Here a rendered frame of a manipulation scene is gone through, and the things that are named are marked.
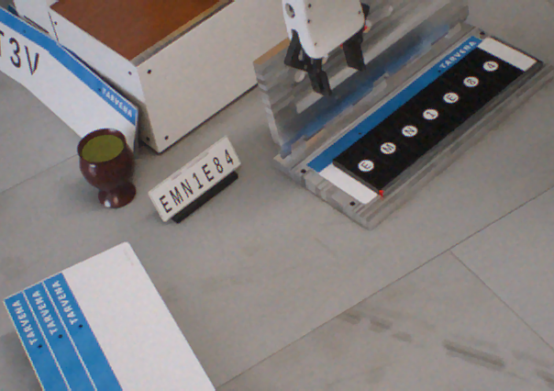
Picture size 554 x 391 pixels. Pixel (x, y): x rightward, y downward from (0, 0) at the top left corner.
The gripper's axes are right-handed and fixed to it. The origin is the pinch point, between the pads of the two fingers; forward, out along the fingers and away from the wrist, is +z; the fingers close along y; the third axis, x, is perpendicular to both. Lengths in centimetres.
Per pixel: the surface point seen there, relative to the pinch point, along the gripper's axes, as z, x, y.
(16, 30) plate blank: 1, 65, -16
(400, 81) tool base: 20.0, 14.2, 22.1
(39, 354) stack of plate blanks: 14, 8, -53
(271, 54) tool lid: 0.5, 13.3, -0.9
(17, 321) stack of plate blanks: 13, 15, -52
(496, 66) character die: 21.1, 3.4, 33.4
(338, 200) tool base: 22.1, 3.4, -3.7
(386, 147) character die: 20.8, 4.5, 8.4
